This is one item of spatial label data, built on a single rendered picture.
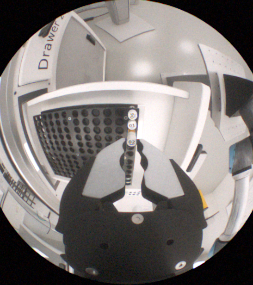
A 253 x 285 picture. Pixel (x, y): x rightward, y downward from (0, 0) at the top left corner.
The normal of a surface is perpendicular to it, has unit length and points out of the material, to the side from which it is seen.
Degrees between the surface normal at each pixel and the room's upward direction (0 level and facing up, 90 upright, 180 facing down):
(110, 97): 0
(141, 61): 0
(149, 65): 0
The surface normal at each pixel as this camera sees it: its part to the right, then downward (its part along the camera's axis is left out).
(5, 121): 1.00, 0.04
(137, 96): -0.02, 0.52
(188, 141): -1.00, -0.04
